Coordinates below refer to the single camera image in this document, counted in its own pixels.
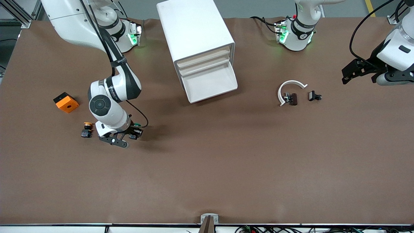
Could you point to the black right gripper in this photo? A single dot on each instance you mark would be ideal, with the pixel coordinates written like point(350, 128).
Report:
point(132, 130)

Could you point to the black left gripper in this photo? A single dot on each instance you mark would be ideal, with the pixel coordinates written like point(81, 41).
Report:
point(373, 61)

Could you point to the green push button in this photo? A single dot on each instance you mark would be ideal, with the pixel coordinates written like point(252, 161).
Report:
point(137, 124)

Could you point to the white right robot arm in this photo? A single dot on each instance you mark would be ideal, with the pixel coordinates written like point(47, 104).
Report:
point(111, 116)

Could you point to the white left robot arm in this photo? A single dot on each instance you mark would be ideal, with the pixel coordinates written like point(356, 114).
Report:
point(299, 43)

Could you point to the yellow push button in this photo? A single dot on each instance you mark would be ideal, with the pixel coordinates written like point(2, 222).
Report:
point(86, 131)

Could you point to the black small clip component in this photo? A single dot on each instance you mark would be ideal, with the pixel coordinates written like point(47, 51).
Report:
point(312, 95)

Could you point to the white curved plastic part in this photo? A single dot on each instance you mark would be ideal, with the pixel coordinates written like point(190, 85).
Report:
point(292, 82)

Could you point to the brown small component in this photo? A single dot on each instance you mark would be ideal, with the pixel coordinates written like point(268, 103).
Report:
point(293, 98)

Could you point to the orange and black box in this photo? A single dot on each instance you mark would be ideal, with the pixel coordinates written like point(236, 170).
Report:
point(68, 105)

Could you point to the brown table cover sheet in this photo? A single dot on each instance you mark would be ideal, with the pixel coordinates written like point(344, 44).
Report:
point(207, 161)

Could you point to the white base connector box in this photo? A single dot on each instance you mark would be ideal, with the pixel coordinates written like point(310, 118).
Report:
point(280, 29)
point(138, 30)

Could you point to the aluminium frame post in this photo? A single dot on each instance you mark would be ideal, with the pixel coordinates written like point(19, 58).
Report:
point(26, 23)
point(393, 20)

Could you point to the grey metal bracket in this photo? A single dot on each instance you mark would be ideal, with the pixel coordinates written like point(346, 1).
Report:
point(204, 216)

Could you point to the silver table edge rail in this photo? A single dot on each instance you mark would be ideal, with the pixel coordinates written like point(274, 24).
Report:
point(64, 224)

